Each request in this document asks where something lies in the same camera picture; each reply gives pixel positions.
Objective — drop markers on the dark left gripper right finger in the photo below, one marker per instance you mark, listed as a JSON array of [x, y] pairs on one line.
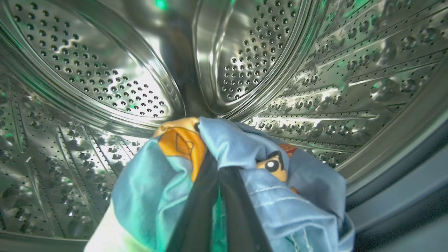
[[241, 217]]

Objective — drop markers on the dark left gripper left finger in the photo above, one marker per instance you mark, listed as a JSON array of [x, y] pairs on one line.
[[196, 217]]

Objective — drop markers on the cream and blue printed garment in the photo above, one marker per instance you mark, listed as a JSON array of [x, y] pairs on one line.
[[147, 189]]

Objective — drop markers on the blue bear print garment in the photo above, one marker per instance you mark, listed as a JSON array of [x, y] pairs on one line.
[[315, 189]]

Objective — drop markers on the white front-load washing machine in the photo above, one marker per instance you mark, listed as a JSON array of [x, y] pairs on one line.
[[87, 70]]

